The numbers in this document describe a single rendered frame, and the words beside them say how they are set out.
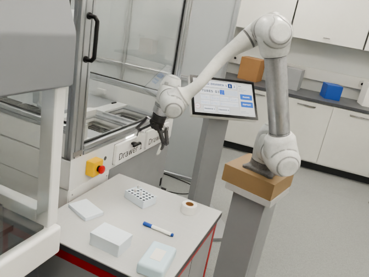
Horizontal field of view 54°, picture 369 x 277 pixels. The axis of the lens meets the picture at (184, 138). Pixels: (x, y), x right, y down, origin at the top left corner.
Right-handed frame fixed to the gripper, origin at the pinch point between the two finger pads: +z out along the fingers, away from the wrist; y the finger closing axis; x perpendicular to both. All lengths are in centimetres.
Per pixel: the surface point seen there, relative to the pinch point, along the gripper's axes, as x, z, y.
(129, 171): -1.1, 20.0, 5.9
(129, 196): 33.6, 9.1, -13.5
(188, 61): -155, -18, 54
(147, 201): 33.7, 6.2, -22.2
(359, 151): -307, 22, -139
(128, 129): 6.0, -6.3, 11.2
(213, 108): -77, -12, -6
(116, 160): 17.3, 6.7, 6.8
